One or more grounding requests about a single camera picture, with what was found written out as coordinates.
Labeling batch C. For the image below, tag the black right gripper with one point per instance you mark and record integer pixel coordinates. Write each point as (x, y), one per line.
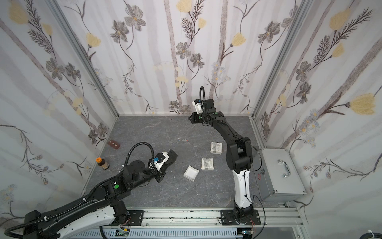
(195, 118)

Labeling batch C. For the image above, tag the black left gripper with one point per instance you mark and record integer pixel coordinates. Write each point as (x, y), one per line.
(164, 166)

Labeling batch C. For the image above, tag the white box base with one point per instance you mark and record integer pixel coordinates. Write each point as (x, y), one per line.
(191, 173)

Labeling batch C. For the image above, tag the white jewelry box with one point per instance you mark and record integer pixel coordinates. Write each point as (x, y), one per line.
(216, 148)

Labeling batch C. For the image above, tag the white jewelry box lid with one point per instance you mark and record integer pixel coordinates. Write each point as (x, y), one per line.
(207, 164)

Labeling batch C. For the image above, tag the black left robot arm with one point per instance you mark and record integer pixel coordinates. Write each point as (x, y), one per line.
(102, 206)

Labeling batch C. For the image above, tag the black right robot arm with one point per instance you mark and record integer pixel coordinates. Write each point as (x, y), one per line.
(239, 157)

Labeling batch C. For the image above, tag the small brown red box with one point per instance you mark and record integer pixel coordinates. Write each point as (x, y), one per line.
(113, 144)

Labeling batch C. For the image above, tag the brown bottle orange cap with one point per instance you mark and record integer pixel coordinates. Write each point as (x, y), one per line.
(102, 163)

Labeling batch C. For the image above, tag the silver metal case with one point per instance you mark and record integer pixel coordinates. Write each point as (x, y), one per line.
(276, 176)

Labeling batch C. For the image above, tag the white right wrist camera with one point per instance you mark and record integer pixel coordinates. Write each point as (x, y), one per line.
(197, 104)

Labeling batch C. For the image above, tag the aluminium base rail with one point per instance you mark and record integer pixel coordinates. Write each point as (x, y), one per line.
(205, 223)

